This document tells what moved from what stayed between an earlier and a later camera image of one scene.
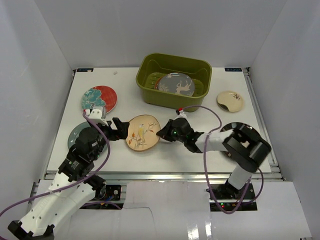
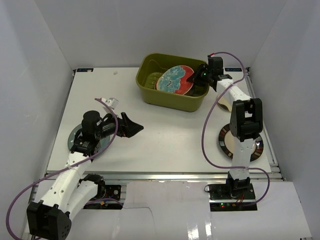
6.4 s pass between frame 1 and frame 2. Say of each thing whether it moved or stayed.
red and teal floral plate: moved
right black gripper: moved
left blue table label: stayed
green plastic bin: stayed
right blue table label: stayed
